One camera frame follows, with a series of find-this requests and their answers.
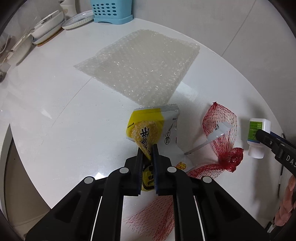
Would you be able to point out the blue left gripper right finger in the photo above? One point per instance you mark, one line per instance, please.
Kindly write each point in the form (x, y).
(156, 162)

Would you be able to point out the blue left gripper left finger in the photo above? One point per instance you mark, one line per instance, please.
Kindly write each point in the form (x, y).
(139, 169)

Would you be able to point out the yellow snack wrapper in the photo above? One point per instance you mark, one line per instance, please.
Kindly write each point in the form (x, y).
(157, 125)

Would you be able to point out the person's right hand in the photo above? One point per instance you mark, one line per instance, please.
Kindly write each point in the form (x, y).
(287, 205)

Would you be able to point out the red mesh net bag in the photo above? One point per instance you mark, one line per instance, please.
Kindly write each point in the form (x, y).
(156, 220)

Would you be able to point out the bubble wrap sheet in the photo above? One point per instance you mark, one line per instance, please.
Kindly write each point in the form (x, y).
(145, 66)

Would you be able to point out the blue utensil holder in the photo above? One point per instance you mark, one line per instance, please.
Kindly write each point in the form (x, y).
(115, 12)

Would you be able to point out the white plate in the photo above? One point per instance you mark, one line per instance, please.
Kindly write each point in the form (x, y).
(78, 20)

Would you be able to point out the stacked white bowls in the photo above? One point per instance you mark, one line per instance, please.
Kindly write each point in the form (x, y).
(47, 27)

